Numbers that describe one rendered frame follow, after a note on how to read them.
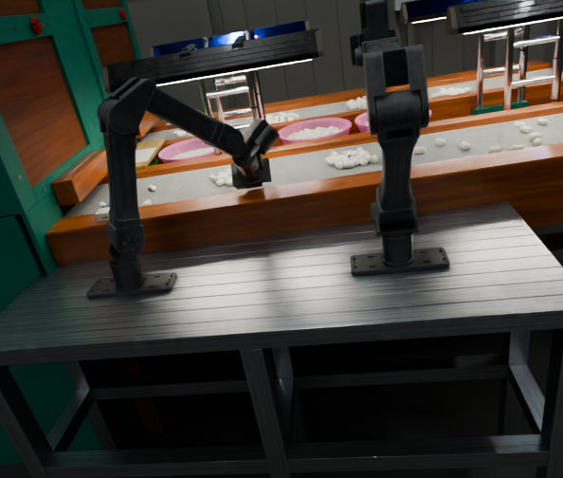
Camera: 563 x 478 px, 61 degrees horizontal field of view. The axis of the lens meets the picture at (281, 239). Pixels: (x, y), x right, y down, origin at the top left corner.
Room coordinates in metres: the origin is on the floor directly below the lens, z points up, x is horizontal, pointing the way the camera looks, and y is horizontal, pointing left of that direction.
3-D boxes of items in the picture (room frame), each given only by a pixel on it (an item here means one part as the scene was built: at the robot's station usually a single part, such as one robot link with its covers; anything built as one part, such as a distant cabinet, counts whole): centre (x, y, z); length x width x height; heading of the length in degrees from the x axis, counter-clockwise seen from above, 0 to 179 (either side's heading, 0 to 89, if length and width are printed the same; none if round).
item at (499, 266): (1.17, 0.02, 0.65); 1.20 x 0.90 x 0.04; 80
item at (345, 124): (1.71, -0.18, 0.72); 0.27 x 0.27 x 0.10
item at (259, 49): (1.45, 0.10, 1.08); 0.62 x 0.08 x 0.07; 86
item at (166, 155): (1.75, 0.25, 0.72); 0.27 x 0.27 x 0.10
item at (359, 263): (0.87, -0.24, 0.71); 0.20 x 0.07 x 0.08; 80
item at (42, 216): (1.82, 0.83, 0.42); 1.36 x 0.55 x 0.84; 176
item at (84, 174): (1.43, 0.55, 0.83); 0.30 x 0.06 x 0.07; 176
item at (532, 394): (0.87, 0.07, 0.32); 1.20 x 0.29 x 0.63; 80
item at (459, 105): (1.86, -0.36, 0.71); 1.81 x 0.06 x 0.11; 86
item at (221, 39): (2.01, 0.06, 1.08); 0.62 x 0.08 x 0.07; 86
